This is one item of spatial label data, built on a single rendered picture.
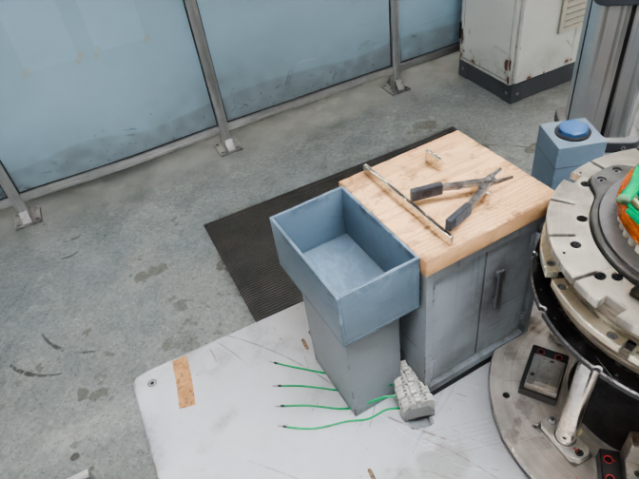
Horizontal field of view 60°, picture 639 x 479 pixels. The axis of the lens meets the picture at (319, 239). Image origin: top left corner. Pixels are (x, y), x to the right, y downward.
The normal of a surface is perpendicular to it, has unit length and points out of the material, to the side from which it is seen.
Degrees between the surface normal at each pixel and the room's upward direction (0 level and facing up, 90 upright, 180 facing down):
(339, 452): 0
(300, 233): 90
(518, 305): 90
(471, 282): 90
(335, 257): 0
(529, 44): 90
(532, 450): 0
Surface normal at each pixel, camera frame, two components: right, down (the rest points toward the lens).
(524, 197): -0.11, -0.73
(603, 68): -0.18, 0.68
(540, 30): 0.44, 0.56
